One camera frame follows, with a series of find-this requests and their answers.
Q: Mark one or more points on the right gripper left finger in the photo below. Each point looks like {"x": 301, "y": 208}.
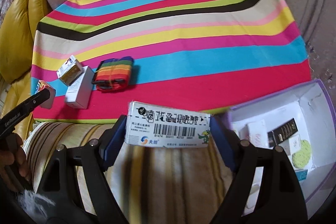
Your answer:
{"x": 59, "y": 181}

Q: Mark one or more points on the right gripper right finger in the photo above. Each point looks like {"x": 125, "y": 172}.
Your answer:
{"x": 280, "y": 198}

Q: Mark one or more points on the small blue packet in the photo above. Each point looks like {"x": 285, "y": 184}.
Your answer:
{"x": 301, "y": 174}

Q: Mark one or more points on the green round sponge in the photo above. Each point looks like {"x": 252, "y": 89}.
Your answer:
{"x": 301, "y": 158}

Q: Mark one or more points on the black cosmetic box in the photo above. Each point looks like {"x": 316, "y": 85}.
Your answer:
{"x": 282, "y": 133}

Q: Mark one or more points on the small white printed box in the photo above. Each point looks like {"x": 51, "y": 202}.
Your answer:
{"x": 79, "y": 92}

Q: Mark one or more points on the white blue red box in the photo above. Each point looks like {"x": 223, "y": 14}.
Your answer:
{"x": 70, "y": 71}

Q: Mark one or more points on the white medicine box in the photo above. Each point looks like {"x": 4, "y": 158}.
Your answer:
{"x": 163, "y": 127}

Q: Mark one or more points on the white box pink stain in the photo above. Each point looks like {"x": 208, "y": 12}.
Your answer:
{"x": 257, "y": 134}

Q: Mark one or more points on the person's left hand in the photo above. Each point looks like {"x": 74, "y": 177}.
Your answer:
{"x": 15, "y": 170}

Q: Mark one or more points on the purple white storage box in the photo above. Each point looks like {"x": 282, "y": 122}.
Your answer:
{"x": 309, "y": 104}

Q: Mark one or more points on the yellow leather armchair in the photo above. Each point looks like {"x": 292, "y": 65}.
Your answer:
{"x": 17, "y": 41}

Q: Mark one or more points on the rainbow striped cloth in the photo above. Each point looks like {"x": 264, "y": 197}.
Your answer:
{"x": 201, "y": 55}

